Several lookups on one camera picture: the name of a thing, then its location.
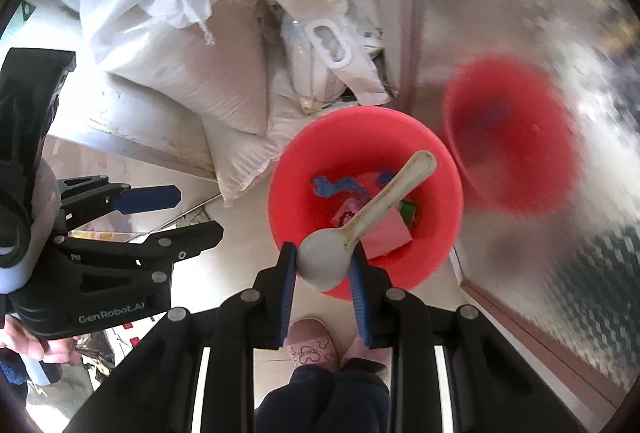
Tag pink slipper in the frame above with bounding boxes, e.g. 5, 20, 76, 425
285, 318, 338, 371
340, 333, 391, 371

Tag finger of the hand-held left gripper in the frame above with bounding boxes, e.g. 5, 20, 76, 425
52, 220, 224, 284
57, 176, 182, 226

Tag large white woven sack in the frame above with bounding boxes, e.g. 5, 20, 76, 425
47, 0, 271, 136

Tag white bag with handle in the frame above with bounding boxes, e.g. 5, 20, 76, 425
280, 10, 386, 114

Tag person's dark trousers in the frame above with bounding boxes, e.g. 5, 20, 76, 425
255, 358, 391, 433

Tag small white woven sack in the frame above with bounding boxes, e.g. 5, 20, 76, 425
202, 98, 311, 209

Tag metal cabinet door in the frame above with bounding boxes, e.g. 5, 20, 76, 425
375, 0, 640, 394

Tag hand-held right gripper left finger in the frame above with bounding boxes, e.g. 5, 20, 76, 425
75, 241, 298, 433

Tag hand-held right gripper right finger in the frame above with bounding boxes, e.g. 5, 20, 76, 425
348, 245, 591, 433

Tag white plastic spoon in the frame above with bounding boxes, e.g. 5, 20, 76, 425
297, 150, 437, 292

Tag red plastic bin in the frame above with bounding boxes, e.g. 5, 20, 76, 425
267, 106, 464, 301

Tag small green packet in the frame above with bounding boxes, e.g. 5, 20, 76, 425
397, 200, 420, 229

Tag person's left hand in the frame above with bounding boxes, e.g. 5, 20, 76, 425
0, 313, 81, 366

